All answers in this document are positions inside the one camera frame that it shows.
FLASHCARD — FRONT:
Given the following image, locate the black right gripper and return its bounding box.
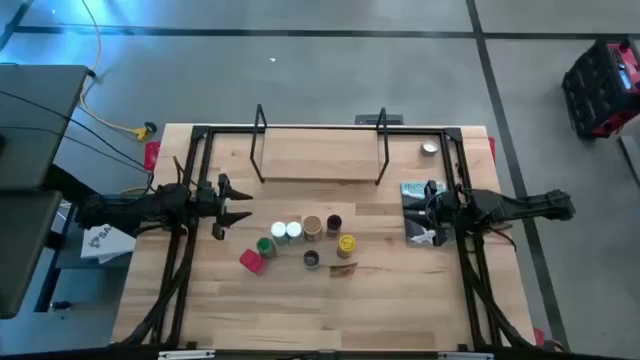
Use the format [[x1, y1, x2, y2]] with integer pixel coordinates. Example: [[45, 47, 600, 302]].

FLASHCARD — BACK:
[[404, 179, 459, 247]]

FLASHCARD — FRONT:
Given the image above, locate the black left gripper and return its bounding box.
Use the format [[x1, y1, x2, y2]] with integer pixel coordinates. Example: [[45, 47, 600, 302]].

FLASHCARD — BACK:
[[197, 173, 254, 241]]

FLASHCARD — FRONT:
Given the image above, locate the green lid spice jar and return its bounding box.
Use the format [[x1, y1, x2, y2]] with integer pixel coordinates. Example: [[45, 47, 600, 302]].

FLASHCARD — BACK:
[[256, 237, 278, 259]]

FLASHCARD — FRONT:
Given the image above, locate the red spice tin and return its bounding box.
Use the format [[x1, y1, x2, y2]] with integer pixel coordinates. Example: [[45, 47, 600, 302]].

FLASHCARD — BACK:
[[238, 248, 268, 277]]

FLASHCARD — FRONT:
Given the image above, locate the yellow lid spice jar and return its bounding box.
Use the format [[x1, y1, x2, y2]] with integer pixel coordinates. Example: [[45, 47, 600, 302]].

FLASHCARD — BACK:
[[337, 234, 357, 259]]

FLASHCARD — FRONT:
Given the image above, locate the tan lid spice jar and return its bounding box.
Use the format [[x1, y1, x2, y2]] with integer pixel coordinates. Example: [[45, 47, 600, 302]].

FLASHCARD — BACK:
[[302, 215, 324, 243]]

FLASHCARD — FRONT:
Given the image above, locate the orange taco seasoning packet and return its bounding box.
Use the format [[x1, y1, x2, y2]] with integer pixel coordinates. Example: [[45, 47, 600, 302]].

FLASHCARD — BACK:
[[329, 262, 359, 278]]

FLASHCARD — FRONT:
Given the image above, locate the Yellowstone waterfall book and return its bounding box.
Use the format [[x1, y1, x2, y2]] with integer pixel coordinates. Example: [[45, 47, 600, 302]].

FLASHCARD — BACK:
[[399, 180, 457, 247]]

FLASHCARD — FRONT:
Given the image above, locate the dark floor outlet box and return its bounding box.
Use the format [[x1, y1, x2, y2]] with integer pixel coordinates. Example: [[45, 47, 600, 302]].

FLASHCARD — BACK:
[[354, 114, 404, 126]]

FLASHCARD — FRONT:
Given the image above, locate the white printed box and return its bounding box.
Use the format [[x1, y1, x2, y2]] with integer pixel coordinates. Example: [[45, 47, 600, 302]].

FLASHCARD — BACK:
[[79, 223, 137, 265]]

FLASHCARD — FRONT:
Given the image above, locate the black diagonal beam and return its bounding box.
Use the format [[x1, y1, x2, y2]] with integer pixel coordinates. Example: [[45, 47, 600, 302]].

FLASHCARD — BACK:
[[43, 163, 101, 206]]

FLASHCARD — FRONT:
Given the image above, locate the grey desk top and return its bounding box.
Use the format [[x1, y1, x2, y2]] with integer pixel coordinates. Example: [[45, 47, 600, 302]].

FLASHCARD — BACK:
[[0, 189, 64, 320], [0, 64, 91, 191]]

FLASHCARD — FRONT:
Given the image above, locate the black red tool box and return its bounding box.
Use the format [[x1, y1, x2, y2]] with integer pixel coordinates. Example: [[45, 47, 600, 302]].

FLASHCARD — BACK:
[[560, 37, 640, 140]]

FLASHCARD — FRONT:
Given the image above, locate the grey panel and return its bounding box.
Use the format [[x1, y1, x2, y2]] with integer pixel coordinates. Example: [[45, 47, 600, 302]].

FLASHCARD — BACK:
[[617, 133, 640, 189]]

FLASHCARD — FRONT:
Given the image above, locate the black metal table frame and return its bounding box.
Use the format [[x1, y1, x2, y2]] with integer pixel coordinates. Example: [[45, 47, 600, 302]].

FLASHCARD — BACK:
[[167, 123, 501, 351]]

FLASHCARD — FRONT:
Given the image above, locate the wooden shelf black metal frame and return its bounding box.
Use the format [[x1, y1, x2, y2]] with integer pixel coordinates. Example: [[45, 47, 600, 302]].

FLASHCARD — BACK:
[[251, 103, 392, 187]]

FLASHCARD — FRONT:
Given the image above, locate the yellow black cable plug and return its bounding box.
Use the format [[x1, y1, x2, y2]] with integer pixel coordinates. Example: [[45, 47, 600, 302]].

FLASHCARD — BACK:
[[133, 121, 158, 142]]

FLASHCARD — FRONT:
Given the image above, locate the yellow cable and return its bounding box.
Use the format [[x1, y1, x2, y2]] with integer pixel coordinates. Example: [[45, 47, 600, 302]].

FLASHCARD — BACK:
[[78, 0, 151, 141]]

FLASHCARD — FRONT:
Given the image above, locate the white bracket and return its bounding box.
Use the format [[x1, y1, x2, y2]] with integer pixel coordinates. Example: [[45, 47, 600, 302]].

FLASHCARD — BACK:
[[437, 351, 495, 360], [157, 349, 216, 360]]

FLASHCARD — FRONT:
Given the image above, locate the thin black cable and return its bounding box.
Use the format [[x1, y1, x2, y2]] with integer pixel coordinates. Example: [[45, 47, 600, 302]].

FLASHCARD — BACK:
[[0, 89, 154, 174], [0, 124, 154, 176]]

